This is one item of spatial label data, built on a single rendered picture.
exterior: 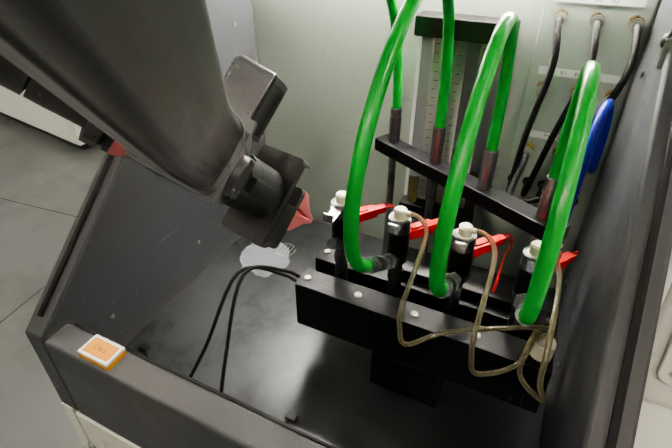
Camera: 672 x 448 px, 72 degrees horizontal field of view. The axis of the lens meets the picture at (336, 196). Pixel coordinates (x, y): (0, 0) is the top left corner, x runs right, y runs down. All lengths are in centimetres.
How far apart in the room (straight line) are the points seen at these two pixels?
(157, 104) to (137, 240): 62
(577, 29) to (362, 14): 32
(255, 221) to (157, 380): 24
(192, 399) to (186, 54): 49
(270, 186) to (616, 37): 51
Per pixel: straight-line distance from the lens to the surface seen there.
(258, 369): 77
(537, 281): 40
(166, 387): 63
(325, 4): 84
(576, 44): 76
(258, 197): 47
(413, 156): 73
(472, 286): 67
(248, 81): 42
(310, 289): 66
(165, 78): 17
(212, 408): 60
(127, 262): 79
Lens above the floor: 144
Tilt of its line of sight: 33 degrees down
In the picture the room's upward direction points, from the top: straight up
